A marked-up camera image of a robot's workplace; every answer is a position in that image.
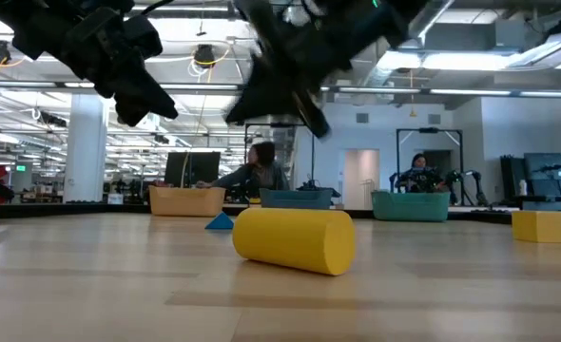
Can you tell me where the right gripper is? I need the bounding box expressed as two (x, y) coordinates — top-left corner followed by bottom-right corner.
(224, 0), (358, 141)

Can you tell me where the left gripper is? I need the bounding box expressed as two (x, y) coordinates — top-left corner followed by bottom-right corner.
(63, 7), (180, 128)

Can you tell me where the yellow foam cylinder block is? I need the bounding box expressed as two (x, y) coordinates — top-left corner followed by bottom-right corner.
(232, 207), (358, 277)

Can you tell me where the blue triangular foam block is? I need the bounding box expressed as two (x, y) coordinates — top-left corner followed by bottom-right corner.
(204, 211), (236, 231)

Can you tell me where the yellow rectangular foam block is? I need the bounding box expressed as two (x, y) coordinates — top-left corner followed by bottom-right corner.
(512, 210), (561, 244)

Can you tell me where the person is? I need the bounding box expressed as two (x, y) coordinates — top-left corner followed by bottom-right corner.
(195, 141), (291, 192)
(397, 152), (446, 194)

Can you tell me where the white round column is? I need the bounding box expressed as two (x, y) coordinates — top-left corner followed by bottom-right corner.
(64, 93), (109, 204)

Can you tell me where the black computer monitor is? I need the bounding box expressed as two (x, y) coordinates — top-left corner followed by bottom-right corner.
(164, 151), (222, 187)

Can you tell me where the blue plastic bin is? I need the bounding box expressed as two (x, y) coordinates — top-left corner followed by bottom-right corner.
(260, 187), (334, 212)

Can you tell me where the white door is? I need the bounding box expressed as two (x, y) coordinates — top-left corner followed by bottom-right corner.
(344, 148), (380, 210)

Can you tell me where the tan plastic bin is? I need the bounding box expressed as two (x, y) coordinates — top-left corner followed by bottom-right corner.
(147, 184), (227, 219)

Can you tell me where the green plastic bin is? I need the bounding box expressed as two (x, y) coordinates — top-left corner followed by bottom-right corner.
(370, 189), (452, 223)

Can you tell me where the long ceiling light bar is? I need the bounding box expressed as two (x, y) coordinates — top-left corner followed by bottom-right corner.
(0, 79), (561, 99)

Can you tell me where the black upright panel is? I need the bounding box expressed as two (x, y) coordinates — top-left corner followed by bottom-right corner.
(500, 155), (524, 199)

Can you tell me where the dark background desk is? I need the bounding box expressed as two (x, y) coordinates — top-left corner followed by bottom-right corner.
(513, 194), (561, 213)

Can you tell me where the black metal frame stand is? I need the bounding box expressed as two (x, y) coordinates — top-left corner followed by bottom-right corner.
(243, 122), (316, 191)
(396, 126), (464, 195)

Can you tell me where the yellow hanging cable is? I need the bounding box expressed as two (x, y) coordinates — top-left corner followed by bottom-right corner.
(180, 66), (215, 187)

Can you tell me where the yellow hanging pendant cord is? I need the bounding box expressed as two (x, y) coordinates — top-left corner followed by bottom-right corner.
(407, 68), (417, 118)

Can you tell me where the silver smooth ventilation duct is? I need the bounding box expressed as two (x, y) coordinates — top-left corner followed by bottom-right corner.
(411, 0), (455, 42)

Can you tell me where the large dark wall screen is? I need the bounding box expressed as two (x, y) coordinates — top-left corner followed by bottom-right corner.
(523, 151), (561, 197)

